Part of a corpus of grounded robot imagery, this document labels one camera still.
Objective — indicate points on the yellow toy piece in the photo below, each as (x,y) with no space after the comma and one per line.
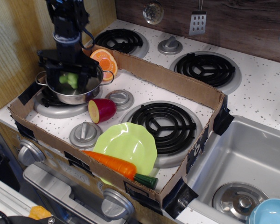
(38,212)

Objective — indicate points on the brown cardboard fence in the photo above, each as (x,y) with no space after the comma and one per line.
(138,74)

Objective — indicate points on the orange toy citrus half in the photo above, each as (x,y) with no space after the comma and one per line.
(107,62)

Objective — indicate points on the red toy onion half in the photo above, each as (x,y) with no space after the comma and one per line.
(101,109)

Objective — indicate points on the light blue bowl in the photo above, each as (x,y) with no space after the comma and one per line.
(267,212)

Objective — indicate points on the back right black burner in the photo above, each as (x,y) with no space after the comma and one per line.
(211,68)

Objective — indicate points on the silver stove knob front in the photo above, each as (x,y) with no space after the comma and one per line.
(85,135)

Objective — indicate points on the orange toy carrot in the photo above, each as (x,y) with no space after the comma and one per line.
(124,168)

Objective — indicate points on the silver oven door handle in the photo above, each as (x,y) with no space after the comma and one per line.
(64,202)

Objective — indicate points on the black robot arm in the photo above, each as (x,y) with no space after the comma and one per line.
(69,18)

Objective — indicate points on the hanging silver spatula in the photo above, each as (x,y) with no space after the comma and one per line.
(198,20)

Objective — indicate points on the silver stove knob back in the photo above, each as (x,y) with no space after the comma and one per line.
(170,46)

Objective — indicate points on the silver sink basin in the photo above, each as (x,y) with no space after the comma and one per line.
(246,152)

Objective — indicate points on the silver oven knob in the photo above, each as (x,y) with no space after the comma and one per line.
(29,153)
(116,206)

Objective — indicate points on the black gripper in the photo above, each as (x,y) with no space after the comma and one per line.
(67,57)

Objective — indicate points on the silver stove knob centre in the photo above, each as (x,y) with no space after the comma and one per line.
(123,99)

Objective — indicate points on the back left black burner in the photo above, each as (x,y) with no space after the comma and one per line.
(125,41)

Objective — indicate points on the silver oven knob left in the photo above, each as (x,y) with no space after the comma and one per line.
(29,153)

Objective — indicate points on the light green plastic plate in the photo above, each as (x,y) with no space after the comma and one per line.
(130,142)

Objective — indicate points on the silver sink drain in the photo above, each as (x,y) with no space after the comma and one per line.
(237,200)

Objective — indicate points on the silver oven knob right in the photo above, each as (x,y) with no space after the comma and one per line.
(116,206)

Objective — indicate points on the silver stove knob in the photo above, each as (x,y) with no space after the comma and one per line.
(170,46)
(85,135)
(123,99)

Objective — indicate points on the silver steel pot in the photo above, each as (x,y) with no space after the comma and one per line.
(95,82)

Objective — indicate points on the front right black burner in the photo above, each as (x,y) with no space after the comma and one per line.
(173,126)

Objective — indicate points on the green toy broccoli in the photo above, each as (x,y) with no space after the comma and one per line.
(69,78)

